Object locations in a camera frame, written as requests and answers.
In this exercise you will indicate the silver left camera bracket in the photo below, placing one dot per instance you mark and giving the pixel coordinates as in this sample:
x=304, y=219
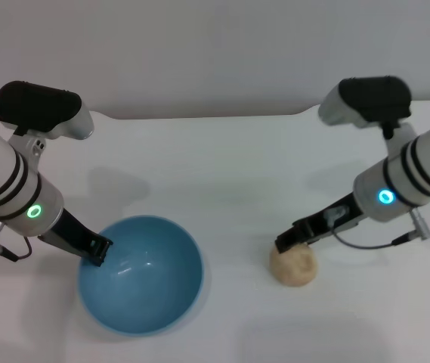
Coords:
x=29, y=145

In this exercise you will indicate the silver camera bracket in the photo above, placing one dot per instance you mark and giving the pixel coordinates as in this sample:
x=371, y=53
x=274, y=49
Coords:
x=29, y=145
x=401, y=141

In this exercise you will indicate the blue bowl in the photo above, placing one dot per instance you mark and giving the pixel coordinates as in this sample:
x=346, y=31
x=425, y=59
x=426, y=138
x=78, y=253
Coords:
x=143, y=295

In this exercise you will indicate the silver right camera bracket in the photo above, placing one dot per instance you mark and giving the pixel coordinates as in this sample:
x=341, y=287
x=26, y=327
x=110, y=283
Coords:
x=401, y=141

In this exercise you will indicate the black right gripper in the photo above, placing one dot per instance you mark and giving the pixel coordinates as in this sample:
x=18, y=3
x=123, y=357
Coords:
x=331, y=223

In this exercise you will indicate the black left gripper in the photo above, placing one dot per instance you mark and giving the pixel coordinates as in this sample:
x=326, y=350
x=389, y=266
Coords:
x=65, y=232

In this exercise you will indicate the beige egg yolk pastry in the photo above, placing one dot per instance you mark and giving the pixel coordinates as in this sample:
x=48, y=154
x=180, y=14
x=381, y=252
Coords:
x=296, y=268

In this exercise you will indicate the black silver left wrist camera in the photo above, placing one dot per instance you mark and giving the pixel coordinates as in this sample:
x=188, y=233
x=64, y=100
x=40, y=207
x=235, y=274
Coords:
x=37, y=106

